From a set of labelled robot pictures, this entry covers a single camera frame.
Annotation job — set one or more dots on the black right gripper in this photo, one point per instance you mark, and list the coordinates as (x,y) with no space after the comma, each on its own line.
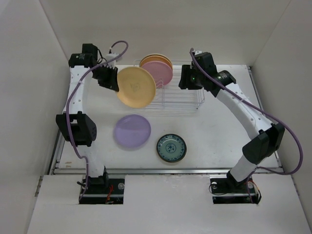
(185,82)

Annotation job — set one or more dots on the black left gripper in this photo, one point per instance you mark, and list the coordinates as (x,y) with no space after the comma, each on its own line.
(111,83)

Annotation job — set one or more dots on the beige plate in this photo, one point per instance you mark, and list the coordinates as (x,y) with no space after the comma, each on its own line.
(156,54)
(137,87)

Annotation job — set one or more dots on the pink plate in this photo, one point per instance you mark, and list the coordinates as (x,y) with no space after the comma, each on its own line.
(160,71)

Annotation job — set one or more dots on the purple plate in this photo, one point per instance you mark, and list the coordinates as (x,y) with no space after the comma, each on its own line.
(132,131)

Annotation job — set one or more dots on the green blue floral plate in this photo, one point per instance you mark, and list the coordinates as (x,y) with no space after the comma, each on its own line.
(171,148)

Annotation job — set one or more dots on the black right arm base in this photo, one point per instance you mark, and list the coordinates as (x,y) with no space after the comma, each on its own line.
(226,191)

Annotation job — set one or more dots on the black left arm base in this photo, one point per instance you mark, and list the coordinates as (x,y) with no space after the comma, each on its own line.
(103,190)

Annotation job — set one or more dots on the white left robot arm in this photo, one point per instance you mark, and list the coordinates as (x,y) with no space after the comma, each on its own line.
(74,124)

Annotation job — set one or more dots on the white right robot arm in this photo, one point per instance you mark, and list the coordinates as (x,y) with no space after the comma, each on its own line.
(265,136)

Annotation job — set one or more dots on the orange plate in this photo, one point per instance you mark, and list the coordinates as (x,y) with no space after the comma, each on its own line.
(155,58)

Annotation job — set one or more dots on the white wire dish rack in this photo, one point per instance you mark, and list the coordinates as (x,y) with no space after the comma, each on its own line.
(171,97)

